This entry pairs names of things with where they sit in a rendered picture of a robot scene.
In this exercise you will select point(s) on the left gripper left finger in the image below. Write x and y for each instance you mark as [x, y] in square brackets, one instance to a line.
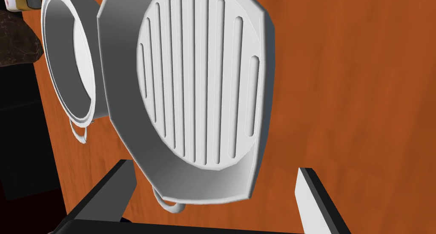
[105, 200]

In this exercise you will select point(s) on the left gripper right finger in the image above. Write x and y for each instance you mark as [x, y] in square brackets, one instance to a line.
[315, 206]

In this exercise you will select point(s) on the brown wooden table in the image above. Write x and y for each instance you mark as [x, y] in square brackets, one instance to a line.
[351, 90]

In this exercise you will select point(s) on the white round pot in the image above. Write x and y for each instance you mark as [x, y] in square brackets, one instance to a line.
[73, 63]

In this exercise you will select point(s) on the white ridged grill pan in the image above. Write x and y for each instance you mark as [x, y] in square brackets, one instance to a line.
[201, 90]

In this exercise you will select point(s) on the dark brown rock-like lump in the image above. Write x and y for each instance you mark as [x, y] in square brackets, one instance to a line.
[17, 39]

